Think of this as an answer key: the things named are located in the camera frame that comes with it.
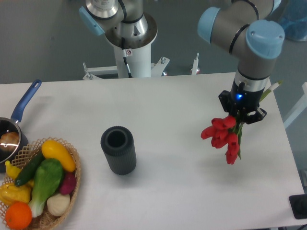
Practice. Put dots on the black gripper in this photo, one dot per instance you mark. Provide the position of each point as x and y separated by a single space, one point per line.
241 98

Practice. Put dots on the red tulip bouquet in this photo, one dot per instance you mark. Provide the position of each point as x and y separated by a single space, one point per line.
228 131

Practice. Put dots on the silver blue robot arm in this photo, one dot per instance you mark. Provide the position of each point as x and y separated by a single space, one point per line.
242 30

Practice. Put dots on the dark grey ribbed vase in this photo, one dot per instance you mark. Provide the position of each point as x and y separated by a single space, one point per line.
117 144

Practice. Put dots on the blue plastic bag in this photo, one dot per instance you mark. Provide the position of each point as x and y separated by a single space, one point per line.
294 20

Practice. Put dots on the black device at edge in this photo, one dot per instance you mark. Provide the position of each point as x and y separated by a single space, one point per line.
299 206

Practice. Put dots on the purple radish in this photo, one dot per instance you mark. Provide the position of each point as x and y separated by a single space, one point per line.
68 184

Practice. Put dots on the yellow squash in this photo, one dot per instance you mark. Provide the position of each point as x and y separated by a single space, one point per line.
52 149

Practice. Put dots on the green bok choy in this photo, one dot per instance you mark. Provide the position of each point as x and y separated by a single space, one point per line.
47 179

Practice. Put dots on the white garlic bulb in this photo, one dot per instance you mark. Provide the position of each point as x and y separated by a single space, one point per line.
58 204

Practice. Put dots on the green cucumber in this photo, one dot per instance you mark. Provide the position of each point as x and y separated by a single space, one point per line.
28 171

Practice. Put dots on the woven wicker basket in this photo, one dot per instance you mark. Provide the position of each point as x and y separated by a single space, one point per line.
46 221

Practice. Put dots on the bread roll in pan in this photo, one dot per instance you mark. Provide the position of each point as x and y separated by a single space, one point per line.
9 142

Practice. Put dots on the small yellow banana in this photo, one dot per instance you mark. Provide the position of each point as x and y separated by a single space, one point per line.
11 170

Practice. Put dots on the yellow bell pepper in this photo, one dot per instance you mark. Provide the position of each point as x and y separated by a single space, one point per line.
10 194

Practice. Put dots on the orange fruit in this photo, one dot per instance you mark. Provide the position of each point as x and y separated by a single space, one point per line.
18 216

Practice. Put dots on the white frame at right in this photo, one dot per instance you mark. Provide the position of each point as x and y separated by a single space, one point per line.
297 109

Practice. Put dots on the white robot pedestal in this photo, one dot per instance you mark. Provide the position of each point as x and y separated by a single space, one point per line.
130 63

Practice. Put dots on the blue handled saucepan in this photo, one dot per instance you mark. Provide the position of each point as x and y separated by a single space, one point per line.
12 124

